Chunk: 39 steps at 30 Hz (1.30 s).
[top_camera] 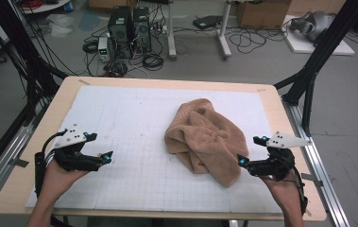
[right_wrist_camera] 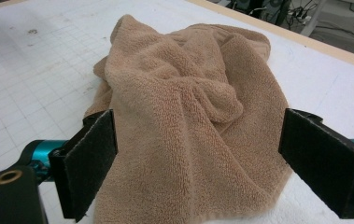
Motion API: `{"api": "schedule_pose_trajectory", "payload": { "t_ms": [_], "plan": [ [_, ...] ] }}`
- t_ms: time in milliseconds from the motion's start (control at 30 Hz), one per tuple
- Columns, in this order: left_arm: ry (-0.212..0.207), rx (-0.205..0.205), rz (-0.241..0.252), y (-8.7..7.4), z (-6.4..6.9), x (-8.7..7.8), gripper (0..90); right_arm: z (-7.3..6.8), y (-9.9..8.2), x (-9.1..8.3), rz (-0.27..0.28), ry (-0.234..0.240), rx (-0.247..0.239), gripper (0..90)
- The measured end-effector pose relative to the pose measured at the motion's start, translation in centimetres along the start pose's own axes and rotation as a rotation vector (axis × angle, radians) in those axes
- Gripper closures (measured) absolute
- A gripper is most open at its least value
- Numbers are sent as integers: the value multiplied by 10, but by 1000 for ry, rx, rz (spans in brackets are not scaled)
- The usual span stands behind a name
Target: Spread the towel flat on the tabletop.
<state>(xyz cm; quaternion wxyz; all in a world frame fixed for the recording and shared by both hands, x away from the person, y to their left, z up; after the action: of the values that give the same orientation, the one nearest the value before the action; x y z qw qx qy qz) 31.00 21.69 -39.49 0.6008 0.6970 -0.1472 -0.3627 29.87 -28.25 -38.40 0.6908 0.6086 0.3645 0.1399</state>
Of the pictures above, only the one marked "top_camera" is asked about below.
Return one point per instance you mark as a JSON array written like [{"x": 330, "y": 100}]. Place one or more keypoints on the clear plastic sheet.
[{"x": 60, "y": 25}]

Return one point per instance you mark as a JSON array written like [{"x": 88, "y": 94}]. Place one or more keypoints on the white grid mat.
[{"x": 135, "y": 132}]

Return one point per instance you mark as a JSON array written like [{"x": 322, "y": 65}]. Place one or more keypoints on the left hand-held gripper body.
[{"x": 72, "y": 157}]

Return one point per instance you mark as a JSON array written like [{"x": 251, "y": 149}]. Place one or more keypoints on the slim black computer tower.
[{"x": 142, "y": 28}]

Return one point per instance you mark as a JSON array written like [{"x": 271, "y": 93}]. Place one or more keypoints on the low cardboard box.
[{"x": 110, "y": 3}]

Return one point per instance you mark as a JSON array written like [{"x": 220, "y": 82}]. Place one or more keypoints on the person's left hand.
[{"x": 57, "y": 183}]

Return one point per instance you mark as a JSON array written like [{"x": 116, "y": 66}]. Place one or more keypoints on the grey helmet-like device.
[{"x": 318, "y": 22}]

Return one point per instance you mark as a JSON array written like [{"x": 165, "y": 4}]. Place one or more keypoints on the aluminium rail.
[
  {"x": 9, "y": 148},
  {"x": 331, "y": 201}
]

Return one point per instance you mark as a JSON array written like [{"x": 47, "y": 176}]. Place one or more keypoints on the blue tape roll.
[{"x": 68, "y": 7}]

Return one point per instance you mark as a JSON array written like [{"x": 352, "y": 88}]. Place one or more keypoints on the round white table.
[{"x": 46, "y": 7}]

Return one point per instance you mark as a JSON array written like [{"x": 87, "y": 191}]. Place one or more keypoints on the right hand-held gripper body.
[{"x": 277, "y": 164}]

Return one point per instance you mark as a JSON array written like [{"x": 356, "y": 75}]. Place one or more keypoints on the white desk frame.
[{"x": 171, "y": 31}]

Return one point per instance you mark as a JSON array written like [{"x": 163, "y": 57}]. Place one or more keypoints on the large black computer tower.
[{"x": 120, "y": 28}]

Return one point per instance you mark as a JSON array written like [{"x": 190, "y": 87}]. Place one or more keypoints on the flat black device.
[{"x": 208, "y": 22}]

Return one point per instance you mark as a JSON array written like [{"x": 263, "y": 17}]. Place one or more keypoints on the large cardboard box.
[{"x": 261, "y": 14}]

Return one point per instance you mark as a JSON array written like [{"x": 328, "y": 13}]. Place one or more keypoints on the tan towel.
[{"x": 206, "y": 138}]

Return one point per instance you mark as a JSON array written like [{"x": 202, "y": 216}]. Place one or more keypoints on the grey tape piece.
[
  {"x": 19, "y": 162},
  {"x": 312, "y": 179}
]

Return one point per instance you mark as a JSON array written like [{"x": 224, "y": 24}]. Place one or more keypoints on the white floor board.
[{"x": 302, "y": 45}]

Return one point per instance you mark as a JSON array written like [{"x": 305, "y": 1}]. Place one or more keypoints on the white power supply unit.
[{"x": 104, "y": 48}]

